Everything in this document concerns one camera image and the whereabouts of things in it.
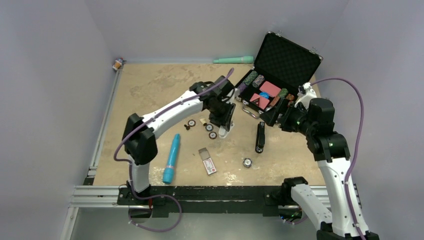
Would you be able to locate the blue dealer button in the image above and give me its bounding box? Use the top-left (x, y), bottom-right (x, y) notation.
top-left (259, 92), bottom-right (270, 99)

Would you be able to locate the pink card deck upper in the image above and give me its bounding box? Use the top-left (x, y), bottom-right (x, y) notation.
top-left (259, 81), bottom-right (281, 98)

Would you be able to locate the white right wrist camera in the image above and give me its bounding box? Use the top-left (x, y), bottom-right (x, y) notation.
top-left (294, 82), bottom-right (318, 109)

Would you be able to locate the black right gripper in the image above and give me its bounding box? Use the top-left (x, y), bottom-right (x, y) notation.
top-left (260, 96), bottom-right (316, 136)

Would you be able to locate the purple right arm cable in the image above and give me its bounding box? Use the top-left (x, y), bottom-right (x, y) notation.
top-left (282, 77), bottom-right (367, 240)

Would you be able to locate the aluminium frame rail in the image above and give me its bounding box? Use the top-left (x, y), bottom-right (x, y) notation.
top-left (59, 64), bottom-right (332, 240)

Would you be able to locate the blue cylindrical tool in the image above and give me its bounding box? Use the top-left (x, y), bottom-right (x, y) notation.
top-left (162, 133), bottom-right (181, 185)

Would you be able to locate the small beige block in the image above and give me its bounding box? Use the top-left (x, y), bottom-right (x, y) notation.
top-left (199, 118), bottom-right (207, 126)

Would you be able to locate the pink card deck lower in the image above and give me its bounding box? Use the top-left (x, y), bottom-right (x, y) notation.
top-left (249, 93), bottom-right (270, 110)

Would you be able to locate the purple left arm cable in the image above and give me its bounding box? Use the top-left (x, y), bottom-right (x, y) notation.
top-left (113, 67), bottom-right (235, 233)

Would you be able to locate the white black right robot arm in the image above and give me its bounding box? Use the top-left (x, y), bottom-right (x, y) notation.
top-left (272, 97), bottom-right (380, 240)

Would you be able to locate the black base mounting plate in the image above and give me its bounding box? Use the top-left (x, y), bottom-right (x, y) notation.
top-left (117, 185), bottom-right (302, 221)

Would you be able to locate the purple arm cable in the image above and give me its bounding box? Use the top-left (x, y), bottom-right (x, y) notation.
top-left (113, 67), bottom-right (235, 233)
top-left (282, 77), bottom-right (367, 240)

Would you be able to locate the brown poker chip upper left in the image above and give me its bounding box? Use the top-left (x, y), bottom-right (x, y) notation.
top-left (187, 119), bottom-right (196, 128)

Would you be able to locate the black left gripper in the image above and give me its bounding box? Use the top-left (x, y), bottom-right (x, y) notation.
top-left (208, 99), bottom-right (236, 132)

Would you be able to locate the black poker chip case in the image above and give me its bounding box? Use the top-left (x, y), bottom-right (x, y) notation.
top-left (235, 31), bottom-right (323, 127)

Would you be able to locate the small colourful toy figure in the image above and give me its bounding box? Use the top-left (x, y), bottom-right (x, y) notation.
top-left (112, 57), bottom-right (126, 71)

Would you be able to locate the pink card deck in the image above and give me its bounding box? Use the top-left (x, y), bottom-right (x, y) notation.
top-left (259, 81), bottom-right (281, 98)
top-left (249, 93), bottom-right (270, 110)

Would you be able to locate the mint green microphone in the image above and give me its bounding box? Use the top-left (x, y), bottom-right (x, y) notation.
top-left (212, 56), bottom-right (255, 64)

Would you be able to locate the staples cardboard box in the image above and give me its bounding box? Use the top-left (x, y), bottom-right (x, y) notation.
top-left (198, 147), bottom-right (217, 175)

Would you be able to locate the teal poker chip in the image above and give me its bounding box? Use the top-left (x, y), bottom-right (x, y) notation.
top-left (205, 124), bottom-right (214, 132)

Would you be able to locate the white stapler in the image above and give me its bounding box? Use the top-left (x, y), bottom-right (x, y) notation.
top-left (218, 127), bottom-right (231, 139)

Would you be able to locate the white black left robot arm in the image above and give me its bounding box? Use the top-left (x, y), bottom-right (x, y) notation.
top-left (113, 77), bottom-right (236, 205)

